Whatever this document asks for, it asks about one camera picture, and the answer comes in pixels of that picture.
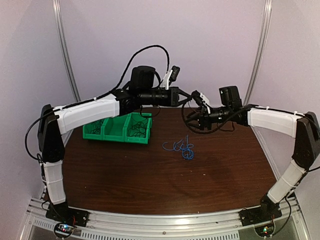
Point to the green plastic bin left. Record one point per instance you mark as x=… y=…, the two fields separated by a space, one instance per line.
x=93 y=130

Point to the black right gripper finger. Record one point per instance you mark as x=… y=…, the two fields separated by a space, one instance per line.
x=193 y=116
x=194 y=125

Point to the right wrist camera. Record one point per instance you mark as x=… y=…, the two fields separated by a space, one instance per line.
x=201 y=100

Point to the right aluminium frame post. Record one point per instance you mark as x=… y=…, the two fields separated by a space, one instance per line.
x=262 y=40

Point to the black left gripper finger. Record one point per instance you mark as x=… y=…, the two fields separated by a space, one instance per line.
x=185 y=101
x=185 y=94

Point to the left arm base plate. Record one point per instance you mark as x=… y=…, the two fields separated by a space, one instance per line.
x=71 y=216

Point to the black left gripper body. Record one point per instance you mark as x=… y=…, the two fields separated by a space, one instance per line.
x=169 y=101

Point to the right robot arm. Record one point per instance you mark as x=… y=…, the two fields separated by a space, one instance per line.
x=293 y=135

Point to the green plastic bin right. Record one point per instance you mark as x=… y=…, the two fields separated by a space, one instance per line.
x=138 y=128

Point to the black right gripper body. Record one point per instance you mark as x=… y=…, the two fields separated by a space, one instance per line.
x=207 y=122

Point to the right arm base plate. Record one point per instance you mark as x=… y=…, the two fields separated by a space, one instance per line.
x=255 y=215

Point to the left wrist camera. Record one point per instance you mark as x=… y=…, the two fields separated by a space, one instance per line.
x=170 y=77

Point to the green plastic bin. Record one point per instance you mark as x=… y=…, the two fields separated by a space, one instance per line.
x=138 y=128
x=113 y=129
x=93 y=130

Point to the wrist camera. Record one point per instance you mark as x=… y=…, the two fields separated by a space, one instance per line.
x=201 y=100
x=170 y=77

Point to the aluminium front rail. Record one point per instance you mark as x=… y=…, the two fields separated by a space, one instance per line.
x=223 y=225

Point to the green plastic bin middle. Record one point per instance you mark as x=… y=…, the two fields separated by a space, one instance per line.
x=113 y=129

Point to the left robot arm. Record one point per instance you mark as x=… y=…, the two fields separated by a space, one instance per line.
x=144 y=88

